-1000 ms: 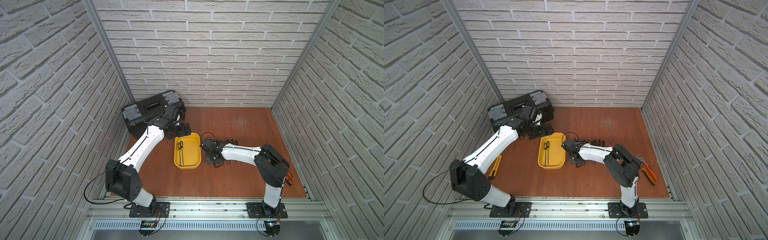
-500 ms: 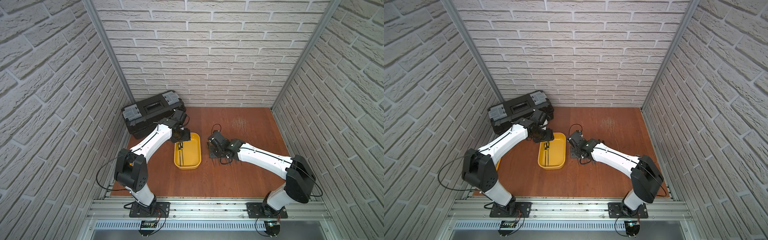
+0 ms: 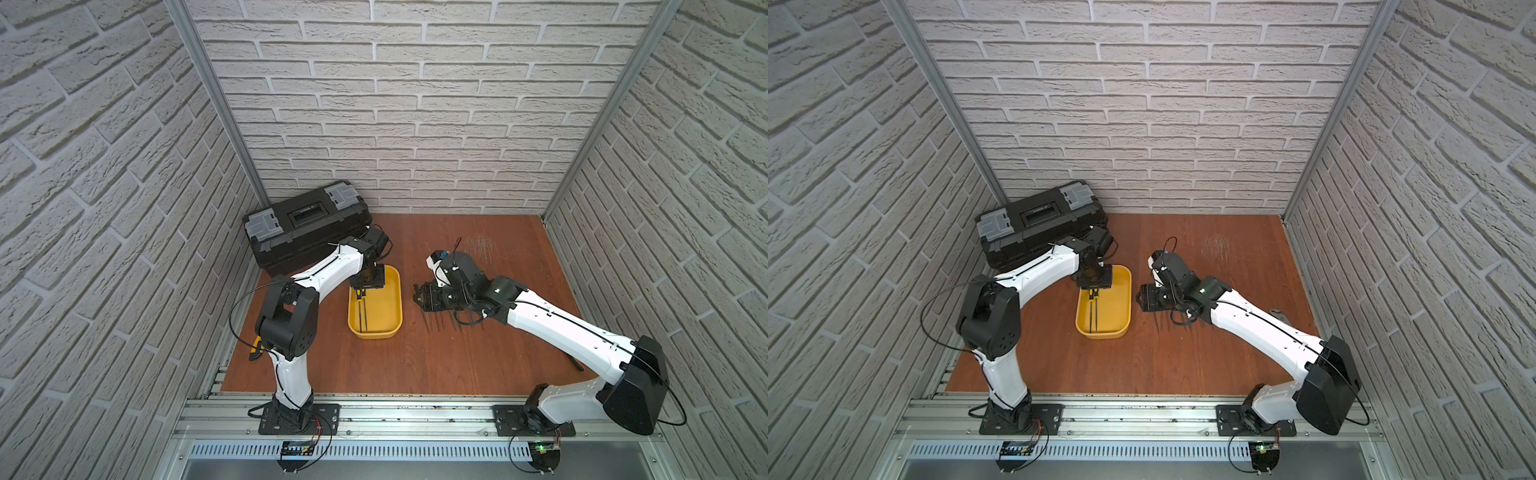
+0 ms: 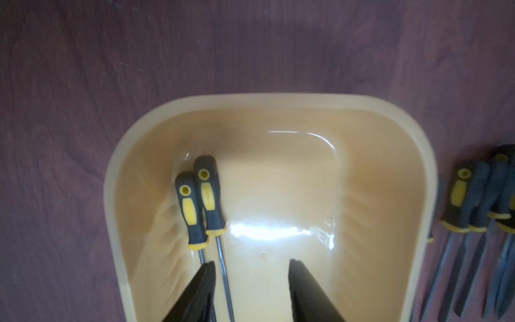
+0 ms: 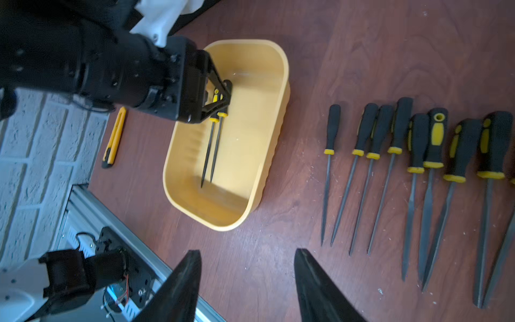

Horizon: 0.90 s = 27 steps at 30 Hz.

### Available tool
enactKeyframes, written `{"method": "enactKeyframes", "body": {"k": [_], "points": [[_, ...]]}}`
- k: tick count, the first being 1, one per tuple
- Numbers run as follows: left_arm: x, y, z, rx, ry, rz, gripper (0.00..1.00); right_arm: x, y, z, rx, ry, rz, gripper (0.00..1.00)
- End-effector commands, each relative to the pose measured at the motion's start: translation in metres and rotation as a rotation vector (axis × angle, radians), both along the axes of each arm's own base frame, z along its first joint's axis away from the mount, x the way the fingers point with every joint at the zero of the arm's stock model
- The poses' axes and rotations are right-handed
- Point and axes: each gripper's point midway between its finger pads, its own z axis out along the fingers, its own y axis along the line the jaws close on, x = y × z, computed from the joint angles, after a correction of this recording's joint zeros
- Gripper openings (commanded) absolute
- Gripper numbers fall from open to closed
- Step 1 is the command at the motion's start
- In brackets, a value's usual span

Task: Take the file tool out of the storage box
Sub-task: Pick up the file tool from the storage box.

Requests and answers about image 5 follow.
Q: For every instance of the black yellow file nine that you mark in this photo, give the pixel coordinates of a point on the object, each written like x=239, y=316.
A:
x=372, y=152

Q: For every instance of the black yellow file two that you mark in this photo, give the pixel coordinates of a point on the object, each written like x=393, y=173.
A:
x=219, y=118

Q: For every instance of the black yellow file six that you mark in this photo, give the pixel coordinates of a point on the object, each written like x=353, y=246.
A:
x=417, y=143

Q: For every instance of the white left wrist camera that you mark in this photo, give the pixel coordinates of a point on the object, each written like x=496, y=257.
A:
x=159, y=16

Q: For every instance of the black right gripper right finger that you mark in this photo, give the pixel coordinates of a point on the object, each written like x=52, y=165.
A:
x=319, y=298

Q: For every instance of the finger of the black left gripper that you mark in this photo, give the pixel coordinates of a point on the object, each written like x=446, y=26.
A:
x=222, y=102
x=212, y=75

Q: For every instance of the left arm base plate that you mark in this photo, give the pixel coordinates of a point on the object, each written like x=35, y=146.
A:
x=129, y=294

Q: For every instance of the black yellow file ten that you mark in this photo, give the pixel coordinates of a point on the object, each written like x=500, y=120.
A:
x=499, y=263

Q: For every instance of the black yellow file three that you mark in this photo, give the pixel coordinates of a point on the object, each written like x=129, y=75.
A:
x=332, y=130

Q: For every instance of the black yellow file one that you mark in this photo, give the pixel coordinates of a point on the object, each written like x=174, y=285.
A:
x=209, y=149

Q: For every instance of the black yellow file four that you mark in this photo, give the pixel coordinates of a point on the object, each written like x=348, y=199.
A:
x=365, y=128

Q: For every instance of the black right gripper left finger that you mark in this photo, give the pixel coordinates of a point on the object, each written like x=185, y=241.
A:
x=176, y=299

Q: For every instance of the yellow utility knife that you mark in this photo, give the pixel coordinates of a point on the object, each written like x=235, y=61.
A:
x=114, y=140

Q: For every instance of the black yellow file tool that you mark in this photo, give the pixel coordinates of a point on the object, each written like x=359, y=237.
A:
x=463, y=146

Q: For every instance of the black yellow file seven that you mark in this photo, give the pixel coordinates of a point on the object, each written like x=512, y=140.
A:
x=399, y=127

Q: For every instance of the yellow plastic tray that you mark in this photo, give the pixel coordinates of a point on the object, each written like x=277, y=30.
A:
x=259, y=71

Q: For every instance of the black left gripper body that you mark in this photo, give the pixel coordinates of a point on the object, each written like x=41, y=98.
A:
x=85, y=48

